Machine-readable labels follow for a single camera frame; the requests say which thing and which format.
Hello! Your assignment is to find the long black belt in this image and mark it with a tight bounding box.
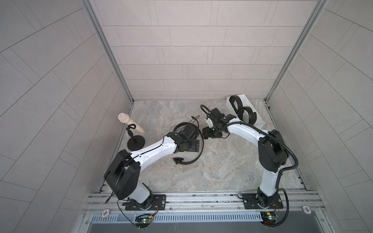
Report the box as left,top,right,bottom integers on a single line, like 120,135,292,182
229,95,243,115

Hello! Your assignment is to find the black belt with silver buckle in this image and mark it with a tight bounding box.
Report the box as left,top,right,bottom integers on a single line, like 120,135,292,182
238,106,257,125

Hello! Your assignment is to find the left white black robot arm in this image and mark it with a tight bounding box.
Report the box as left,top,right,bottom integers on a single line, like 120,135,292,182
104,122,202,209

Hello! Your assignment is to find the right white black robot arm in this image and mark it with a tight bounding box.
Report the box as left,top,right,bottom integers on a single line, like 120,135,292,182
200,104,299,209

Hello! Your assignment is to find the white compartment storage box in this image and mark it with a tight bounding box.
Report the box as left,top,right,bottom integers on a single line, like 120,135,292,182
226,94,265,130

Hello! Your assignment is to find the black stand with beige roll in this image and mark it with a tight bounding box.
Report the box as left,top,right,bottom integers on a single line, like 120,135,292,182
118,113,146,151

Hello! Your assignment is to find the left green circuit board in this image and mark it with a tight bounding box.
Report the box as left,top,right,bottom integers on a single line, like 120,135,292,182
135,214,154,229

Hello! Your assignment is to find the green circuit board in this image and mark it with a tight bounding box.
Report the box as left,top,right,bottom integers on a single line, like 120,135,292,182
135,214,154,229
260,212,278,226

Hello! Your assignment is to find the left white round sticker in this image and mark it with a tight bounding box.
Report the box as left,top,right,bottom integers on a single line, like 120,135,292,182
101,209,110,218

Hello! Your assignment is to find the white round sticker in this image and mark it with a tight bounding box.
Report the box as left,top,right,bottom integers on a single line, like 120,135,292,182
302,205,312,215
101,209,110,218

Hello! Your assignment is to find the right green circuit board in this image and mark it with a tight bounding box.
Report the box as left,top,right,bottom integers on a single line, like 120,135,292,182
260,212,278,226

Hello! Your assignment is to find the right white round sticker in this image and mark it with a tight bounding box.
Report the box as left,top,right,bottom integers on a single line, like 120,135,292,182
302,205,312,215

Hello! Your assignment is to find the black corrugated cable hose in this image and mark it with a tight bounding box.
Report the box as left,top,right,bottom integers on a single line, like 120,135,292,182
224,120,299,227

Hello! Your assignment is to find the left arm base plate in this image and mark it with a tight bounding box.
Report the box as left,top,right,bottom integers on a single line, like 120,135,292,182
122,194,167,211

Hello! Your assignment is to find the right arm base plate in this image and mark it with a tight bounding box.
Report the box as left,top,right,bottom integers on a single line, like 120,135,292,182
238,192,284,210

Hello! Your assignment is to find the aluminium front rail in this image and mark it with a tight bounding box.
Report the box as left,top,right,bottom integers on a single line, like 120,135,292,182
83,189,325,213

